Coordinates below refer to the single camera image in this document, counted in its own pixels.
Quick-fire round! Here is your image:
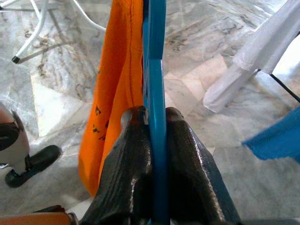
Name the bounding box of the blue plastic hanger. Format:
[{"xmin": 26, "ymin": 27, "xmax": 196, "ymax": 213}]
[{"xmin": 141, "ymin": 0, "xmax": 170, "ymax": 225}]

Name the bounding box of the light blue folding table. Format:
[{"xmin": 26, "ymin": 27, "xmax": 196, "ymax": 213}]
[{"xmin": 0, "ymin": 0, "xmax": 106, "ymax": 64}]

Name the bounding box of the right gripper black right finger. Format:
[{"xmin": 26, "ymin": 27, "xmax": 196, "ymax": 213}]
[{"xmin": 165, "ymin": 106, "xmax": 242, "ymax": 225}]

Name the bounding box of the orange t-shirt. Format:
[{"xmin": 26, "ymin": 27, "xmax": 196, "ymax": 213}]
[{"xmin": 77, "ymin": 0, "xmax": 145, "ymax": 198}]

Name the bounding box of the white t-shirt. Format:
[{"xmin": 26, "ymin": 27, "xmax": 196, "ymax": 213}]
[{"xmin": 202, "ymin": 0, "xmax": 300, "ymax": 113}]

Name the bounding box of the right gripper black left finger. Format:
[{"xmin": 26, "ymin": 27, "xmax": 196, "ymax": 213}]
[{"xmin": 81, "ymin": 105, "xmax": 153, "ymax": 225}]

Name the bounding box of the blue t-shirt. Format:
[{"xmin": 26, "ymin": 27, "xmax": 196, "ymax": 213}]
[{"xmin": 241, "ymin": 107, "xmax": 300, "ymax": 165}]

